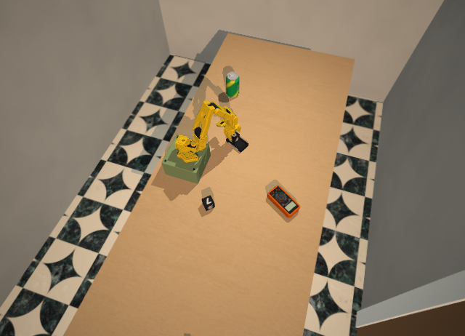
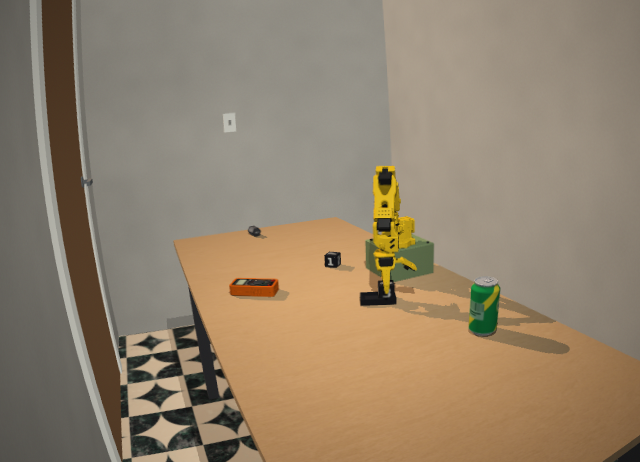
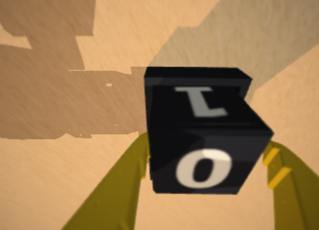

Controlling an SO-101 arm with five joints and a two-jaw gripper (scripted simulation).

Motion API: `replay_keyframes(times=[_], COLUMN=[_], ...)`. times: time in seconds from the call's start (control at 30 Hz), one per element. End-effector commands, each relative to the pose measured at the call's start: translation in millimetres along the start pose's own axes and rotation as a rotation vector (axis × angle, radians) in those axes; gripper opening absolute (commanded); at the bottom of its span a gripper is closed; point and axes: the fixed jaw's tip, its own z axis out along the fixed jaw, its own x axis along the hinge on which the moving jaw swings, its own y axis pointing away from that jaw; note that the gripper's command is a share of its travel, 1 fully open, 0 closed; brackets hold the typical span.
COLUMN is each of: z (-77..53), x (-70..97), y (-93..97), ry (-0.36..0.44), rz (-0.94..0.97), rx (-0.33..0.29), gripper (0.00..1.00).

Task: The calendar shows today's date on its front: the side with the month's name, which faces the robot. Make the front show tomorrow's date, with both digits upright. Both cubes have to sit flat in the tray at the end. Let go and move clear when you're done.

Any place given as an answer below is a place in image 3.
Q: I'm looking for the black cube with white digits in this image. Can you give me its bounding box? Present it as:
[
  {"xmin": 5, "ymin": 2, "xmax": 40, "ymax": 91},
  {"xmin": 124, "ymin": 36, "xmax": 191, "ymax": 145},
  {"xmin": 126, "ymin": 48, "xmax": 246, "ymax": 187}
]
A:
[{"xmin": 148, "ymin": 86, "xmax": 274, "ymax": 195}]

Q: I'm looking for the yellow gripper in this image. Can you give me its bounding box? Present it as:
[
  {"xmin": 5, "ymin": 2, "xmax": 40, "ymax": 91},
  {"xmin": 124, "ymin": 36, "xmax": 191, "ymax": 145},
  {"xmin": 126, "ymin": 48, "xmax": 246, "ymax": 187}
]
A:
[{"xmin": 61, "ymin": 132, "xmax": 319, "ymax": 230}]

